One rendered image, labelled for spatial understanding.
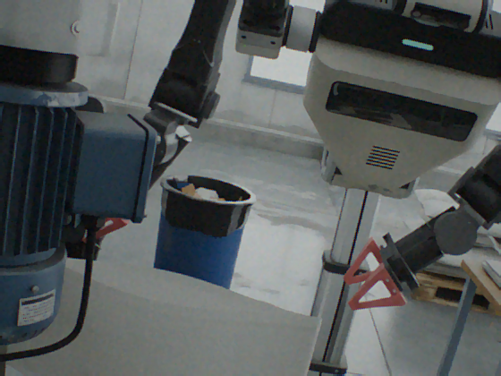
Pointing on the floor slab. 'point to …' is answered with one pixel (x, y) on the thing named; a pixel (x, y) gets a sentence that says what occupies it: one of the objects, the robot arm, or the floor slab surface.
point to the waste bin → (201, 228)
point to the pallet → (429, 283)
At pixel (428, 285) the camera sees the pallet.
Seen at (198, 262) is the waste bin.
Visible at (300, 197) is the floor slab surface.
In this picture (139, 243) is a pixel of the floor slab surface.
